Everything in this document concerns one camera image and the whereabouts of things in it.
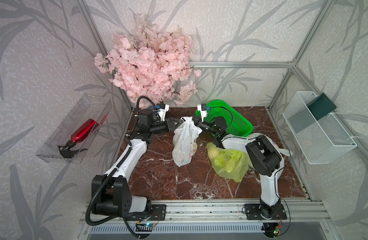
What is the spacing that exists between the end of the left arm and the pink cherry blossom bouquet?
72mm

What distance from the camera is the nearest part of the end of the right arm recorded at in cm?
71

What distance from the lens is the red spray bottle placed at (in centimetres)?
60

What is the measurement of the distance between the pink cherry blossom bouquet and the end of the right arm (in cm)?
19

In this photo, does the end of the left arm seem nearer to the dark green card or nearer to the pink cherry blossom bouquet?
the pink cherry blossom bouquet

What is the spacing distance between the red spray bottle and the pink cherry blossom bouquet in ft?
0.70

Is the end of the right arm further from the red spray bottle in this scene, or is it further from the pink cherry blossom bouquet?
the red spray bottle

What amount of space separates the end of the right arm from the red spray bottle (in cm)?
47

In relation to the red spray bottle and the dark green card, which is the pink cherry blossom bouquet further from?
the dark green card

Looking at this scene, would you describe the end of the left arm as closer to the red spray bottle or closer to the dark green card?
the red spray bottle

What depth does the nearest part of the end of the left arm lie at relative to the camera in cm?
63

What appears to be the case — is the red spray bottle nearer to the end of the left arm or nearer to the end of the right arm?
the end of the left arm

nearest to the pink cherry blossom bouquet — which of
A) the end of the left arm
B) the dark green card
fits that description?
the end of the left arm

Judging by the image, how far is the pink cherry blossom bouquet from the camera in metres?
0.67

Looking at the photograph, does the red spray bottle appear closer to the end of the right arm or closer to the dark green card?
the end of the right arm
